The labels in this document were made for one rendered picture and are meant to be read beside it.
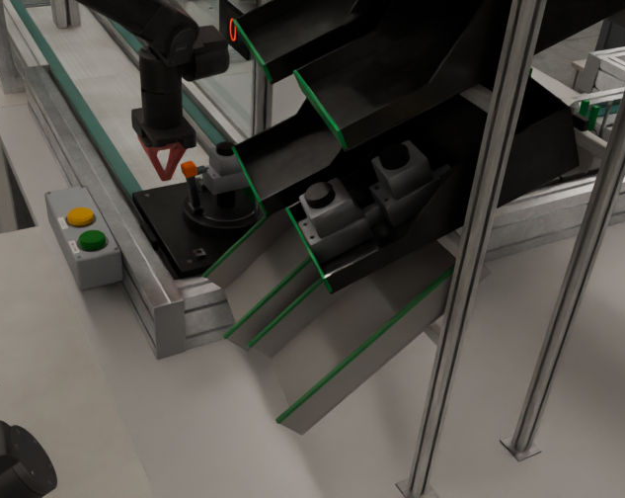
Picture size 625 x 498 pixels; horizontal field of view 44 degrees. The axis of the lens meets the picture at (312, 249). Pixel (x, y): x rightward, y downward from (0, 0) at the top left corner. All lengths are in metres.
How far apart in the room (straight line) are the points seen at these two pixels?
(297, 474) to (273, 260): 0.28
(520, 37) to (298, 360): 0.47
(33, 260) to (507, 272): 0.82
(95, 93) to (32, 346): 0.76
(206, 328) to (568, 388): 0.54
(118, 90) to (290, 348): 1.01
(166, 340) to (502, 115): 0.64
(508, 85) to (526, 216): 0.77
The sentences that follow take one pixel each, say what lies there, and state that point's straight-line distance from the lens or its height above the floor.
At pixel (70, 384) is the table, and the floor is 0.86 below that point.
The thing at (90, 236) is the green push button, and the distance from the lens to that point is 1.24.
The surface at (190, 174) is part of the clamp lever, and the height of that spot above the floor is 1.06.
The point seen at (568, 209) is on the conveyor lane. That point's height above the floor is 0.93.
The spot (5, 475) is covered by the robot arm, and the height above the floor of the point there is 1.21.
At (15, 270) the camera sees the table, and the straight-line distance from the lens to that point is 1.38.
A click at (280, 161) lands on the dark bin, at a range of 0.95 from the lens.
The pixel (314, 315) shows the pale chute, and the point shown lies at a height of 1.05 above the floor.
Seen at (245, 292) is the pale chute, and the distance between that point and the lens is 1.05.
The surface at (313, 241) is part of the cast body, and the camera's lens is 0.79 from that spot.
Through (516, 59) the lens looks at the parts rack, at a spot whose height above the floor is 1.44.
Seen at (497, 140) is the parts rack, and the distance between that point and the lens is 0.71.
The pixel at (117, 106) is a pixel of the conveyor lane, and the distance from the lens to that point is 1.76.
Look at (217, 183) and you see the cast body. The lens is 1.21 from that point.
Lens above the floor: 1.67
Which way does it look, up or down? 36 degrees down
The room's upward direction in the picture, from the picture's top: 5 degrees clockwise
